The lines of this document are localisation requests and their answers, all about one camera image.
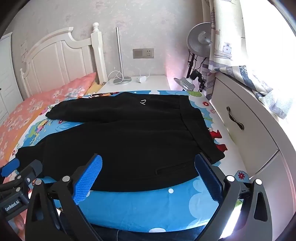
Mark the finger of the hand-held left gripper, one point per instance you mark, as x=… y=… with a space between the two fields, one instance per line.
x=32 y=169
x=9 y=166

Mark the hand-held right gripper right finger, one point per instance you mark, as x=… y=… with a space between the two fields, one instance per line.
x=208 y=180

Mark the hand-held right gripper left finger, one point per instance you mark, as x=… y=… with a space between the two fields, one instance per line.
x=89 y=178

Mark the black pants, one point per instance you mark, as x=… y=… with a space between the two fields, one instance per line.
x=138 y=139

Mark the cartoon printed blanket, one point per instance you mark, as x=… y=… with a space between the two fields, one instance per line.
x=150 y=208

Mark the pink floral bedsheet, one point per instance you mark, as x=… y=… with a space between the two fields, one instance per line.
x=34 y=104

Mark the white drawer cabinet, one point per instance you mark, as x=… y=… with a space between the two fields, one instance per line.
x=249 y=129

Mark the white wardrobe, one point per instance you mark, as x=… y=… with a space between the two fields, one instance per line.
x=7 y=81

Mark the silver clamp lamp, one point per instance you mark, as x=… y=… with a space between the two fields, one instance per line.
x=185 y=83

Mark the white nightstand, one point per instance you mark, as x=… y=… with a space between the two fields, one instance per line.
x=157 y=83

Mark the white charger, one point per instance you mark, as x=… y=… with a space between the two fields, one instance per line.
x=142 y=79

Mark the white wooden headboard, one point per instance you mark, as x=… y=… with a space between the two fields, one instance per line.
x=57 y=58

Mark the silver desk lamp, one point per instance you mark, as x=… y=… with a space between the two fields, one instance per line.
x=118 y=46

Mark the silver round fan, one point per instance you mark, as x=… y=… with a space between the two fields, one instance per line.
x=198 y=37

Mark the printed curtain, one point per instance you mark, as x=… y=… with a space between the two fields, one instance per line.
x=229 y=34

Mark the grey wall socket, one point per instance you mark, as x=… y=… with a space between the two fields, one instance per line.
x=143 y=52

